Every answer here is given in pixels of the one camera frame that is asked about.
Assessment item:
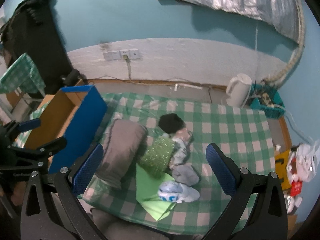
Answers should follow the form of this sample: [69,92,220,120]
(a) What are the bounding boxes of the pink white plastic-wrapped bundle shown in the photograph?
[162,127,193,170]

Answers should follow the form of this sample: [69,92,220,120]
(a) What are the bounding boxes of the white bag with blue print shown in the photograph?
[157,181,200,203]

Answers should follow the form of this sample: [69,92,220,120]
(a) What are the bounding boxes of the grey pillow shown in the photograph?
[95,119,148,190]

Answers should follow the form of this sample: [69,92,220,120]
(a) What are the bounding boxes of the light green foam sheet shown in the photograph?
[136,164,176,221]

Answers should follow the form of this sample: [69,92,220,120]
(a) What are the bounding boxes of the green glittery knitted cloth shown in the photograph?
[138,136,175,179]

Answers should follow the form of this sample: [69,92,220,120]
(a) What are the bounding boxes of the grey rolled socks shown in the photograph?
[172,165,200,186]

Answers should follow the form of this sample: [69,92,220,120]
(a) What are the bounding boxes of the blue-edged cardboard box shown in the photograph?
[24,85,107,174]

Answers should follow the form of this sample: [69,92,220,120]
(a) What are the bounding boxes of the checkered cloth on rack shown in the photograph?
[1,53,46,95]

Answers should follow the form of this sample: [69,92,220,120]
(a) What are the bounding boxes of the yellow black bag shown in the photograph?
[274,150,291,191]

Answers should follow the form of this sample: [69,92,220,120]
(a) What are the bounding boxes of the green white checkered tablecloth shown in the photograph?
[80,93,275,235]

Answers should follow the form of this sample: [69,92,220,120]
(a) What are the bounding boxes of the black knit hat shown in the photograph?
[158,113,185,134]

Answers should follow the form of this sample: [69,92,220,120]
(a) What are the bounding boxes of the white plastic bags pile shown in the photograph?
[285,140,319,214]

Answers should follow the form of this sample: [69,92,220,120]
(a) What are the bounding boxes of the teal plastic basket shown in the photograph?
[248,82,285,119]

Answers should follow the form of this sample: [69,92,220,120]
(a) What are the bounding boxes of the white electric kettle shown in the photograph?
[226,74,252,107]

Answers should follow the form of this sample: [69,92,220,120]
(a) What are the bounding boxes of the black hanging clothes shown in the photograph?
[1,0,73,94]

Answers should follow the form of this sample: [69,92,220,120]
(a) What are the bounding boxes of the beige insulated pipe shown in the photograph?
[261,0,306,87]

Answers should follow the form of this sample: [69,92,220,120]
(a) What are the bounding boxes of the white wall socket strip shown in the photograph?
[103,48,141,61]

